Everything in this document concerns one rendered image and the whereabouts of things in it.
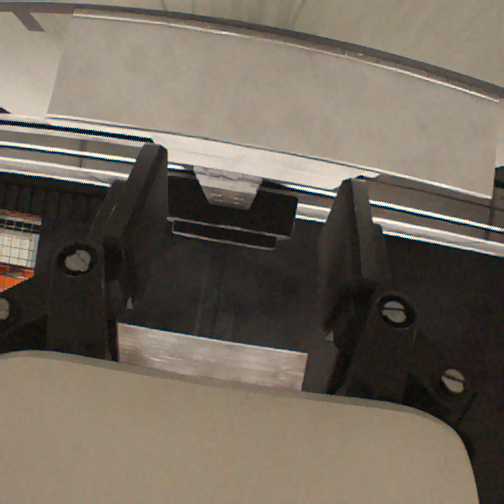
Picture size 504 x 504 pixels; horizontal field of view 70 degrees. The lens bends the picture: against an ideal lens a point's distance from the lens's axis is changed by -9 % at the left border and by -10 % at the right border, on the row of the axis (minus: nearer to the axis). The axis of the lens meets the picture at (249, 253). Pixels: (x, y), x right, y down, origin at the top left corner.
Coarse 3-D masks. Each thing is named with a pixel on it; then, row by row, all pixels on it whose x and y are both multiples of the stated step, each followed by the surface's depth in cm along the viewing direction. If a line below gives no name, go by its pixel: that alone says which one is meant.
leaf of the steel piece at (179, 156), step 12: (168, 156) 18; (180, 156) 18; (192, 156) 18; (204, 156) 17; (216, 156) 17; (216, 168) 19; (228, 168) 19; (240, 168) 19; (252, 168) 18; (264, 168) 18; (276, 168) 17; (288, 180) 20; (300, 180) 19; (312, 180) 18; (324, 180) 18; (336, 180) 18
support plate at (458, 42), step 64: (0, 0) 6; (64, 0) 6; (128, 0) 6; (192, 0) 6; (256, 0) 6; (320, 0) 6; (384, 0) 5; (448, 0) 5; (0, 64) 9; (448, 64) 6
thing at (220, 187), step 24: (168, 192) 34; (192, 192) 34; (216, 192) 26; (240, 192) 24; (264, 192) 35; (168, 216) 34; (192, 216) 34; (216, 216) 35; (240, 216) 35; (264, 216) 35; (288, 216) 35; (216, 240) 36; (240, 240) 36; (264, 240) 36
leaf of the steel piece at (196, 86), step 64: (64, 64) 6; (128, 64) 7; (192, 64) 7; (256, 64) 7; (320, 64) 7; (384, 64) 7; (192, 128) 7; (256, 128) 7; (320, 128) 7; (384, 128) 7; (448, 128) 7
